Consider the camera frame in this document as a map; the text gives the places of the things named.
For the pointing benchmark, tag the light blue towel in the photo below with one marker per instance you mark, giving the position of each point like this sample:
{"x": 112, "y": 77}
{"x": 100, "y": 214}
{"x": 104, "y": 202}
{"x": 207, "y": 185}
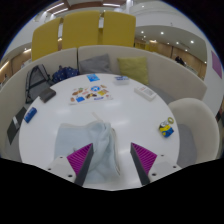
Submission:
{"x": 100, "y": 143}

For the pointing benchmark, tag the dark brown wallet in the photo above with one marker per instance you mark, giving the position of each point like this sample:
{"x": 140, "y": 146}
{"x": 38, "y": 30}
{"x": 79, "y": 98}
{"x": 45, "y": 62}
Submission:
{"x": 47, "y": 95}

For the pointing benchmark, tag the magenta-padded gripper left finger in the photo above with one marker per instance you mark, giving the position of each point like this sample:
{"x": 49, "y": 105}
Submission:
{"x": 80, "y": 160}

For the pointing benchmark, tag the person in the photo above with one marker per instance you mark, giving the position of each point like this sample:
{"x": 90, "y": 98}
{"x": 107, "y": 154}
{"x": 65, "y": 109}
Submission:
{"x": 180, "y": 60}

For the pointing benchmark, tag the colourful sticker sheet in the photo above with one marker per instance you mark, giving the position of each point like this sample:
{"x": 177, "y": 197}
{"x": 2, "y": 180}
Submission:
{"x": 90, "y": 94}

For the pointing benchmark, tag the grey cushion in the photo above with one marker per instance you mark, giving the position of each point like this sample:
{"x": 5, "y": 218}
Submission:
{"x": 95, "y": 65}

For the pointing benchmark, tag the navy patterned bag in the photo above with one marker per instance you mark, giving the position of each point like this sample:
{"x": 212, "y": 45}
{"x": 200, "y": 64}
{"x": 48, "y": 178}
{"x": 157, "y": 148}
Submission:
{"x": 65, "y": 73}

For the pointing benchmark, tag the small blue card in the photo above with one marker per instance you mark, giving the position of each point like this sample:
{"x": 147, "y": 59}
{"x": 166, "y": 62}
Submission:
{"x": 93, "y": 78}

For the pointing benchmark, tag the blue rectangular box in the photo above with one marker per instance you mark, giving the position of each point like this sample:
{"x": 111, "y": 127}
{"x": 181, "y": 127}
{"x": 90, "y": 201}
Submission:
{"x": 30, "y": 115}

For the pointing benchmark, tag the small white slip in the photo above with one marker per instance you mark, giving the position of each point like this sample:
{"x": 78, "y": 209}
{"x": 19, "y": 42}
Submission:
{"x": 15, "y": 122}

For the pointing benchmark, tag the small blue and white box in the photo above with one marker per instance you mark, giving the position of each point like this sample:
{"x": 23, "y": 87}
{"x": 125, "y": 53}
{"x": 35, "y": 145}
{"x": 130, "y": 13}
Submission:
{"x": 121, "y": 79}

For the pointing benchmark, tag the curved beige sofa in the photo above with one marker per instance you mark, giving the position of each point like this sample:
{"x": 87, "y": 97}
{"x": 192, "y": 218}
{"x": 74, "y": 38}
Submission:
{"x": 170, "y": 75}

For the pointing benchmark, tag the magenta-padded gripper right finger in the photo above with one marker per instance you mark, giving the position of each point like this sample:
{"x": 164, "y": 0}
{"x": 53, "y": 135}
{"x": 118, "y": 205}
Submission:
{"x": 146, "y": 159}

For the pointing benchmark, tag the magenta wall panel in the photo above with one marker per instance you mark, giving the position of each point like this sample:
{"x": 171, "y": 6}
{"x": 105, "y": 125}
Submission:
{"x": 216, "y": 64}

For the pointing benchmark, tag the yellow and blue toy figure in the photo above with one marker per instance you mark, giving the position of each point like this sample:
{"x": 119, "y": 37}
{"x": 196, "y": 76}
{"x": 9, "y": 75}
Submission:
{"x": 165, "y": 128}

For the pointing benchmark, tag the flat white box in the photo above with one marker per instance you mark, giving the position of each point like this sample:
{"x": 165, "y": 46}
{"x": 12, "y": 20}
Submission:
{"x": 145, "y": 93}

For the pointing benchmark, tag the grey backpack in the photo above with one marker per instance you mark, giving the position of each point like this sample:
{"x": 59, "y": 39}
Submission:
{"x": 36, "y": 81}

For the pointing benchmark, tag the white round chair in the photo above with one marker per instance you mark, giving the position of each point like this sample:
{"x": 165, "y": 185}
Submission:
{"x": 196, "y": 116}

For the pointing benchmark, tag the yellow-green cushion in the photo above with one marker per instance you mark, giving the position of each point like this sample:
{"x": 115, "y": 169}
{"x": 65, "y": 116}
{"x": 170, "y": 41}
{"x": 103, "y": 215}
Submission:
{"x": 134, "y": 69}

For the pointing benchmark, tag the ceiling strip lights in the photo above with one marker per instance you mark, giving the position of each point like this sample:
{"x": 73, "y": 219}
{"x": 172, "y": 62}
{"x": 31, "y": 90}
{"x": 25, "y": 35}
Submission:
{"x": 56, "y": 6}

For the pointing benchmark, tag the yellow partition panel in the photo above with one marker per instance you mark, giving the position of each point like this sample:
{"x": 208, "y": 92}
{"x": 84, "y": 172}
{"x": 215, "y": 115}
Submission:
{"x": 119, "y": 29}
{"x": 45, "y": 40}
{"x": 81, "y": 30}

